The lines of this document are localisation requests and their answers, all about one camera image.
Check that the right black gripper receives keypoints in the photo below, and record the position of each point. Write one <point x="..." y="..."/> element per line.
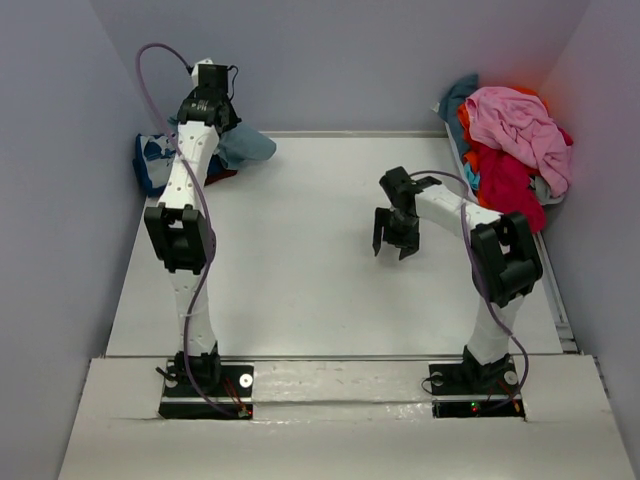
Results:
<point x="409" y="243"/>

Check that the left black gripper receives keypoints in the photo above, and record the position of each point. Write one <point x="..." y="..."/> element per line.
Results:
<point x="232" y="118"/>

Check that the grey-blue t shirt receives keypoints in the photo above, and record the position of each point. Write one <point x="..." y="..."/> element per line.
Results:
<point x="234" y="147"/>

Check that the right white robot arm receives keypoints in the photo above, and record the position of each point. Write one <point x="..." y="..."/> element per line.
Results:
<point x="505" y="267"/>

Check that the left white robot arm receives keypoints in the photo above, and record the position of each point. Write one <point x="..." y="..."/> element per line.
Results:
<point x="180" y="229"/>

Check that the folded dark red t shirt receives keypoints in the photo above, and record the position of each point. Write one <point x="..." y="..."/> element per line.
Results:
<point x="218" y="176"/>

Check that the folded blue mickey t shirt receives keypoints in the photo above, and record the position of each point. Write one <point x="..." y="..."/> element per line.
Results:
<point x="152" y="163"/>

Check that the white plastic laundry bin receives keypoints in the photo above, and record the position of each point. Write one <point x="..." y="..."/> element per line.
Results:
<point x="457" y="158"/>

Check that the light blue t shirt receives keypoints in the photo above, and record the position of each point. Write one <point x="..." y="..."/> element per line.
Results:
<point x="472" y="177"/>

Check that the magenta t shirt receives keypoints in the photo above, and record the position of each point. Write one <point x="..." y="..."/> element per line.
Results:
<point x="504" y="185"/>

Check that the teal t shirt in pile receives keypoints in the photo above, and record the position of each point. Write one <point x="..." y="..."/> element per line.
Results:
<point x="447" y="108"/>

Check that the grey white t shirt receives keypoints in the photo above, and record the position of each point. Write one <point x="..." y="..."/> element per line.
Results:
<point x="542" y="191"/>

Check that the pink t shirt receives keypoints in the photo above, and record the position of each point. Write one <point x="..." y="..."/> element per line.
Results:
<point x="519" y="124"/>

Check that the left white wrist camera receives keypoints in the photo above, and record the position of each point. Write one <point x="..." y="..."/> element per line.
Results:
<point x="201" y="71"/>

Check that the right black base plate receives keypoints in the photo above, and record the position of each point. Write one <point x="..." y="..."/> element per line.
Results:
<point x="454" y="397"/>

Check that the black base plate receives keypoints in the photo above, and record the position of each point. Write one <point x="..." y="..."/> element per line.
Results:
<point x="230" y="399"/>
<point x="454" y="397"/>

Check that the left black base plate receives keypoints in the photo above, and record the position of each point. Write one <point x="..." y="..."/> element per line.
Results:
<point x="230" y="399"/>

